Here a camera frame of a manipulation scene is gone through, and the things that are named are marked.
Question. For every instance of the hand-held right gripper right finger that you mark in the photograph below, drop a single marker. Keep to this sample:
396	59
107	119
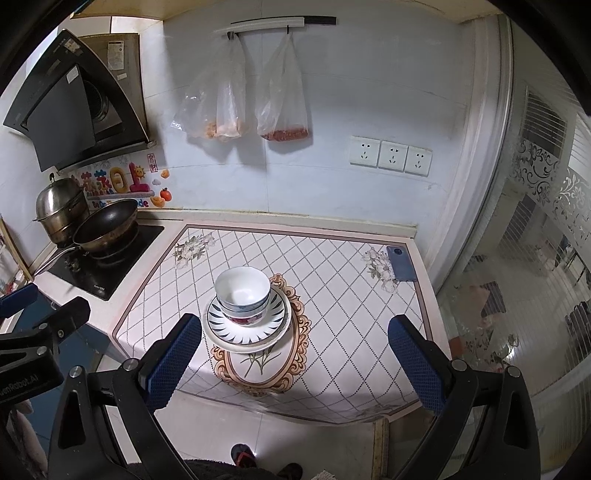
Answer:
415	364

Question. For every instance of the colourful wall sticker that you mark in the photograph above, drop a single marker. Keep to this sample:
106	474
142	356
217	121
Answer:
115	184

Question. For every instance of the clear plastic bag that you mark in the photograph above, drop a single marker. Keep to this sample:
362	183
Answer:
229	101
198	108

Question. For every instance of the wall hook rail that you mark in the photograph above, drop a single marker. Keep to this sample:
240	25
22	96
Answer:
277	25

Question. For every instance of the person's dark fleece clothing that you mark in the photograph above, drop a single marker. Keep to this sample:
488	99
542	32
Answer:
207	471

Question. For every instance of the steel steamer pot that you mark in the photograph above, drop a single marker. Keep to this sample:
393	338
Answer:
60	207

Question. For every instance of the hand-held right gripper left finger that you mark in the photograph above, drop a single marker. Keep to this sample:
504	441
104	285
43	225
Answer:
178	360

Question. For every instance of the plain white plate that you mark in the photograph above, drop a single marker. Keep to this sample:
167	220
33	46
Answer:
249	349

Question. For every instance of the clear bag with red contents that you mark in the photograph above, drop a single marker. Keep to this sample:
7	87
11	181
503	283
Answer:
282	101

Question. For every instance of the blue smartphone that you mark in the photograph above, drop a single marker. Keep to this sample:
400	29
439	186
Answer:
401	263

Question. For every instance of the blue striped white plate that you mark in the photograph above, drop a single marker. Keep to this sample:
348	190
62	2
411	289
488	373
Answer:
221	330

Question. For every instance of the wooden cutting board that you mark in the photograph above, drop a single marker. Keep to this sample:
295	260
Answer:
14	247

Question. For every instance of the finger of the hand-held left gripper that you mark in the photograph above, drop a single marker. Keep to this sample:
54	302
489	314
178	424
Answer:
64	318
18	299

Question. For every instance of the person's left forearm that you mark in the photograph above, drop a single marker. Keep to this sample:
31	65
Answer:
27	438

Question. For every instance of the person's slipper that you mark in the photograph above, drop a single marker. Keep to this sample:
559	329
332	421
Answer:
242	454
290	471

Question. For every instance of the dark frying pan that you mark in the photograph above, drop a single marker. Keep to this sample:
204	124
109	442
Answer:
106	224

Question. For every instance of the white wall socket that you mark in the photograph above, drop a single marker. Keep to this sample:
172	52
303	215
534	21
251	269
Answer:
418	160
364	151
393	155

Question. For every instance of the black range hood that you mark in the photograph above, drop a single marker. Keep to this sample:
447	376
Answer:
60	106

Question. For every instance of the black induction cooktop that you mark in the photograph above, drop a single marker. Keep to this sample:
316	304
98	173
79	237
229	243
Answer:
111	274

